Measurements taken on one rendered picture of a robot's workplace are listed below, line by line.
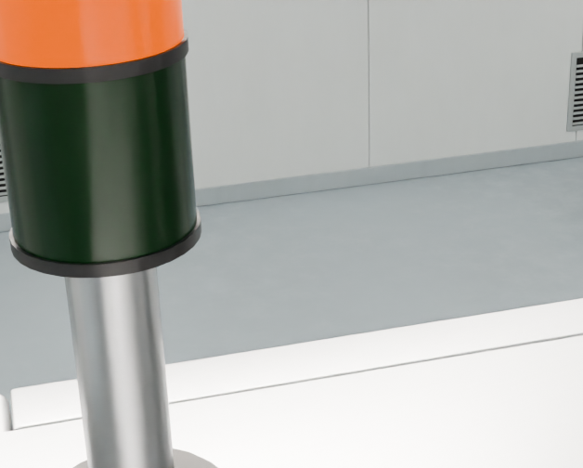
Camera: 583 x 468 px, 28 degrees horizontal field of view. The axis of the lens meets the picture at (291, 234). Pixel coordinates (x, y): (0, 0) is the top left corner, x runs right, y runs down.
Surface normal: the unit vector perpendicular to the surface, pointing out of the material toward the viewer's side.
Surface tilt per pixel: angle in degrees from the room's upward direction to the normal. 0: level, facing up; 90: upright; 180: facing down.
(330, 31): 90
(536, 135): 90
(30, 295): 0
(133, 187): 90
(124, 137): 90
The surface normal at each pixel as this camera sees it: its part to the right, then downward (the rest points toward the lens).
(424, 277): -0.04, -0.91
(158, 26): 0.82, 0.21
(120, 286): 0.38, 0.36
